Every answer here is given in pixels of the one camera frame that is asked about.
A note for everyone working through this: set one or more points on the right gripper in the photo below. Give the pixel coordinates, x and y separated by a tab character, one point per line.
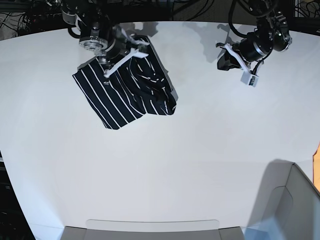
119	52

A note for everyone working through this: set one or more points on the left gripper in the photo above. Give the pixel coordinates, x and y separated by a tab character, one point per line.
250	52

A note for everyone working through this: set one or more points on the navy white striped T-shirt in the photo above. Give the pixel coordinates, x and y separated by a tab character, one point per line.
140	86

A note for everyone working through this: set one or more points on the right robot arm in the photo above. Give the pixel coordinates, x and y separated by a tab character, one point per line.
109	42

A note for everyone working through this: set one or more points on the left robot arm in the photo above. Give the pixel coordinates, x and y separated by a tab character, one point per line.
270	34

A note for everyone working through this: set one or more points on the orange object at edge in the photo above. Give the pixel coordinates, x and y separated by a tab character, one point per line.
316	166

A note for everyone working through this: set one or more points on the white storage bin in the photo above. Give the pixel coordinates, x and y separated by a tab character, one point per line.
287	205

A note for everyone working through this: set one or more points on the grey plastic tray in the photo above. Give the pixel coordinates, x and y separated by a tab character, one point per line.
137	230

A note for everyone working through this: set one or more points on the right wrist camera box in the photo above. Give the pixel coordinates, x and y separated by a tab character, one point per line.
138	42

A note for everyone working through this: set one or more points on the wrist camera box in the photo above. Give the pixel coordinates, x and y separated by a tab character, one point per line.
249	79
138	42

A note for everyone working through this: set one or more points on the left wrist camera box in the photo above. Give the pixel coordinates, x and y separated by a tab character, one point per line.
249	79

